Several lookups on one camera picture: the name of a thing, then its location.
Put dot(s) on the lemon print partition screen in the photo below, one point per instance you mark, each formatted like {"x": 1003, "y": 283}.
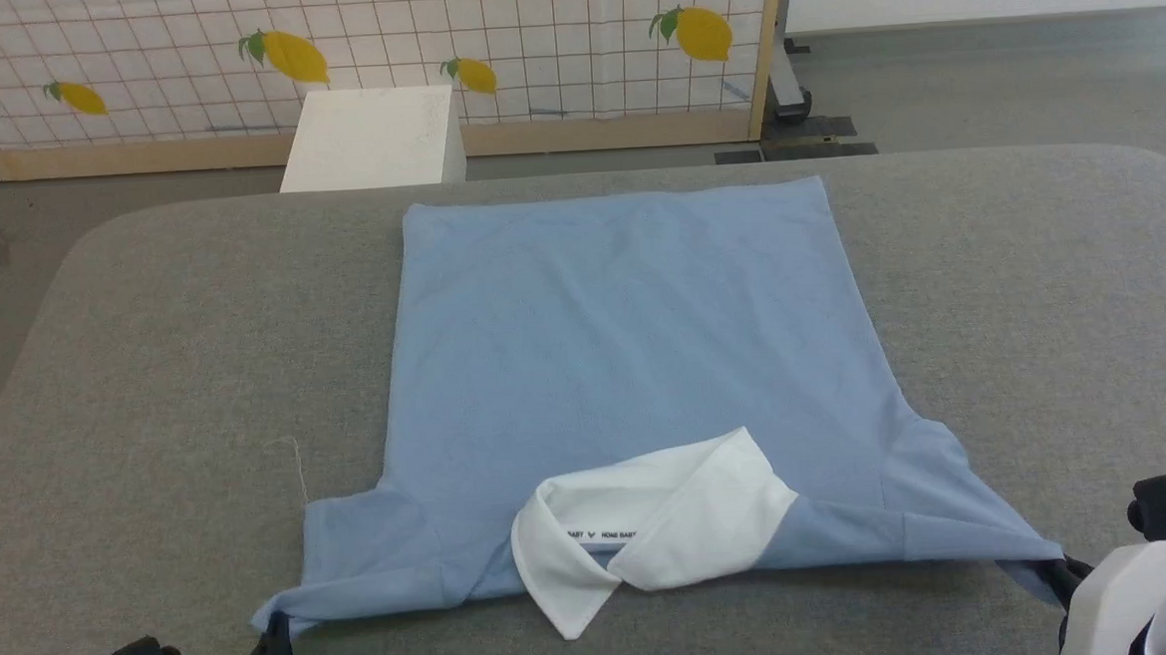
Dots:
{"x": 528, "y": 31}

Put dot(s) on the light blue white-collared polo shirt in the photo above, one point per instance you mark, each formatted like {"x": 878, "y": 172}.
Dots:
{"x": 625, "y": 365}

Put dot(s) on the white box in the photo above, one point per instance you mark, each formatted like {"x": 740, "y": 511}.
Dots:
{"x": 374, "y": 139}

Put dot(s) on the black floor plate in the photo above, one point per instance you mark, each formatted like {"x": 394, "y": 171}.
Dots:
{"x": 813, "y": 149}

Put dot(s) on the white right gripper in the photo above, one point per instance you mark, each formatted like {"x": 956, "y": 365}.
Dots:
{"x": 1106, "y": 600}

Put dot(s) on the grey metal stand leg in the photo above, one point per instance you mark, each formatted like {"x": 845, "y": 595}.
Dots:
{"x": 785, "y": 87}

